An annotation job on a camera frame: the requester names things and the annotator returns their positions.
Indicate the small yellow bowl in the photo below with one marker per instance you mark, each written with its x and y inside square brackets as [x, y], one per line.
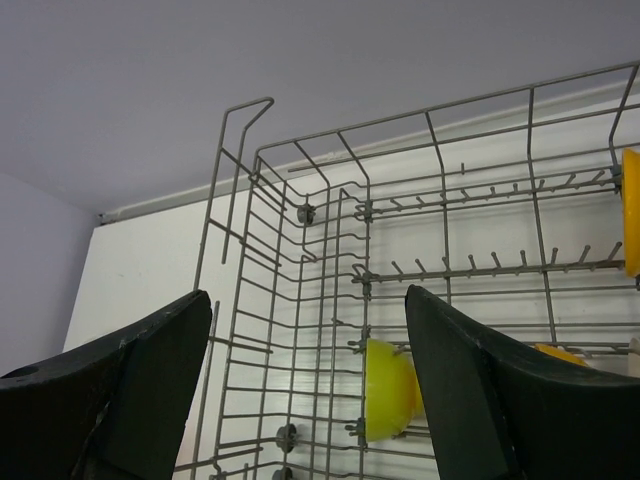
[561, 354]

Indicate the white round bowl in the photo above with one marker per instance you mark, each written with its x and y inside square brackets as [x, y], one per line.
[633, 358]

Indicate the large yellow bowl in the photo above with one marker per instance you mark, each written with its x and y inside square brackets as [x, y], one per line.
[630, 189]

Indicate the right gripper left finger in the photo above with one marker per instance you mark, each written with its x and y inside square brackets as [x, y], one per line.
[113, 408]

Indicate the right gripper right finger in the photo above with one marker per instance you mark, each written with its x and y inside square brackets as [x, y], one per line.
[500, 409]

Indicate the grey wire dish rack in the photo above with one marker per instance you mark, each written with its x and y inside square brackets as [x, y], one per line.
[506, 205]

